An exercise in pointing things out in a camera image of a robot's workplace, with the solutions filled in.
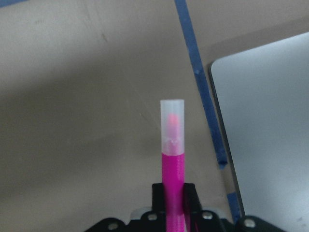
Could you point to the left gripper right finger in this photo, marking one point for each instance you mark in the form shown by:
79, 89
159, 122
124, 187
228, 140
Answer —
191, 202

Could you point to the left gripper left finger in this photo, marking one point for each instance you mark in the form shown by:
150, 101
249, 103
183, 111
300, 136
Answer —
158, 198

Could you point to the pink marker pen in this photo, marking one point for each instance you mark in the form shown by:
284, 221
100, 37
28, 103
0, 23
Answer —
173, 162

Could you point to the silver laptop notebook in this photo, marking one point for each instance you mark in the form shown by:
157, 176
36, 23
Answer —
263, 97

